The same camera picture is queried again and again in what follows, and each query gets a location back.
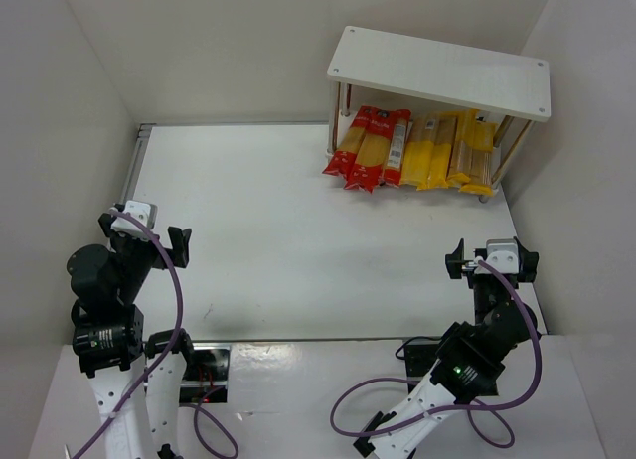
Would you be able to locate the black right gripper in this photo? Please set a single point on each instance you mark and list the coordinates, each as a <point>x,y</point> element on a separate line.
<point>490,275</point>

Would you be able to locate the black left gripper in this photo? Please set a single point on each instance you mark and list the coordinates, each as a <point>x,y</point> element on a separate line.
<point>137,243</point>

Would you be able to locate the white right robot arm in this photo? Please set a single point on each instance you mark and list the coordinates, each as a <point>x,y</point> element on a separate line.
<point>469,356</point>

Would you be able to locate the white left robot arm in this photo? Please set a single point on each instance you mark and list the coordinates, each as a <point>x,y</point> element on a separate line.
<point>135,379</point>

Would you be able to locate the red spaghetti bag on shelf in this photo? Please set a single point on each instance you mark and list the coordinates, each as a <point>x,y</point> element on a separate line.
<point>342,162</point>

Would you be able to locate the white two-tier shelf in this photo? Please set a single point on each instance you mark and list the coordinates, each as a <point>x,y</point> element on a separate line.
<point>392,72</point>

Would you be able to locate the yellow spaghetti bag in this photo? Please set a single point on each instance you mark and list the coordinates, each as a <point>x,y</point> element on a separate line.
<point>443,138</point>
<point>480,182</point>
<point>460,162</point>
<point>418,150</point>

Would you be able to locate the red white-backed spaghetti bag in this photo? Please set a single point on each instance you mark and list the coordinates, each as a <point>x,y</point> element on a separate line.
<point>392,168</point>

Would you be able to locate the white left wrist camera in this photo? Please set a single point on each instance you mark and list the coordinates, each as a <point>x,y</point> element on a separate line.
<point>144,213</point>

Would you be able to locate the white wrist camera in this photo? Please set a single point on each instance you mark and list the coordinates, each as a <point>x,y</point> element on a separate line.
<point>144,213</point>
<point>502,255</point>

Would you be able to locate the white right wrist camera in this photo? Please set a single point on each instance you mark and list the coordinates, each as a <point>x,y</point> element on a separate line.
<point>502,255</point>

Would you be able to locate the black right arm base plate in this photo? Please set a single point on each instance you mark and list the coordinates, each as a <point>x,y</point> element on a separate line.
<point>419,355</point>

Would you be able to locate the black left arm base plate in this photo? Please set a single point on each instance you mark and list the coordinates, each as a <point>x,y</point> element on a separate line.
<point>207,374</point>

